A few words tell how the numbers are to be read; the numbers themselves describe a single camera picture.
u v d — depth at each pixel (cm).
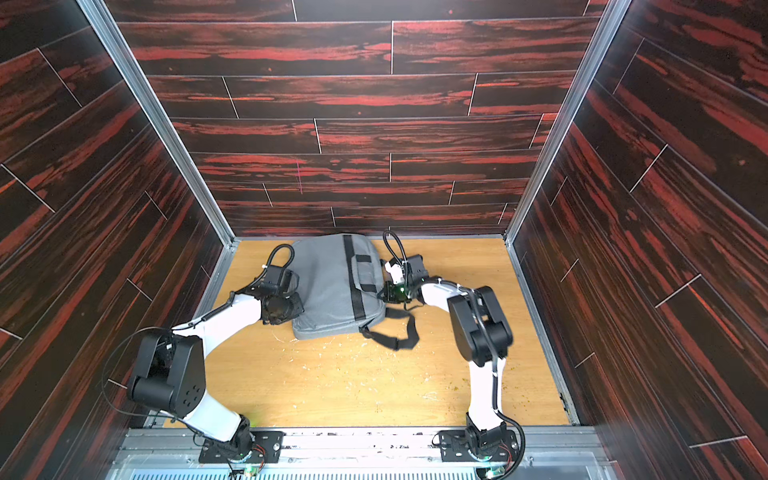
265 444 74
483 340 53
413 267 82
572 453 73
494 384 58
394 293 90
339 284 99
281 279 74
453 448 73
